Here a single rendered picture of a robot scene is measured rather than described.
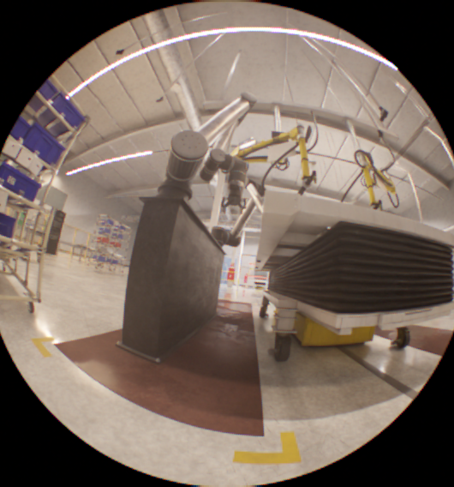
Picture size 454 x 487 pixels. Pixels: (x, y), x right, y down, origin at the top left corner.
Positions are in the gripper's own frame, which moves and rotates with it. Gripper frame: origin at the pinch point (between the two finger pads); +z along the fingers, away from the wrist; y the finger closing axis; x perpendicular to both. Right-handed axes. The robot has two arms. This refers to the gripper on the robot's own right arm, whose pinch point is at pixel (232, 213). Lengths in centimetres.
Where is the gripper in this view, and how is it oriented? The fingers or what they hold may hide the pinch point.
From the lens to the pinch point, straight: 100.7
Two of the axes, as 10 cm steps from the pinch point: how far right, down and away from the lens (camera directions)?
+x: -1.2, -2.3, -9.7
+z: -1.3, 9.7, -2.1
